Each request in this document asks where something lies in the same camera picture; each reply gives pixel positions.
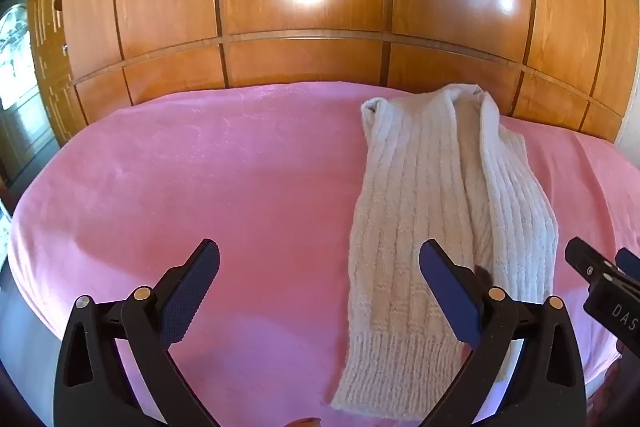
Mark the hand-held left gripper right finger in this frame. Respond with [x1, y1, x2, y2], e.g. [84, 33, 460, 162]
[419, 239, 587, 427]

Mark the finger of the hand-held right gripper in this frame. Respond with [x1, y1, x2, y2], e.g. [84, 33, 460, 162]
[616, 248, 640, 280]
[565, 237, 640, 303]

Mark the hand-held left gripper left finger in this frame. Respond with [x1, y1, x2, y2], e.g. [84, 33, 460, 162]
[53, 238, 222, 427]

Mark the white knit sweater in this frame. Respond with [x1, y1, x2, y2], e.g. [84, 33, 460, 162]
[330, 83, 560, 410]

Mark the pink blanket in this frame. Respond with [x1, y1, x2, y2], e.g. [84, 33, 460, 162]
[7, 79, 640, 427]

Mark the wooden wardrobe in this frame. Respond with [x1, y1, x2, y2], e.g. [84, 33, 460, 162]
[27, 0, 640, 146]

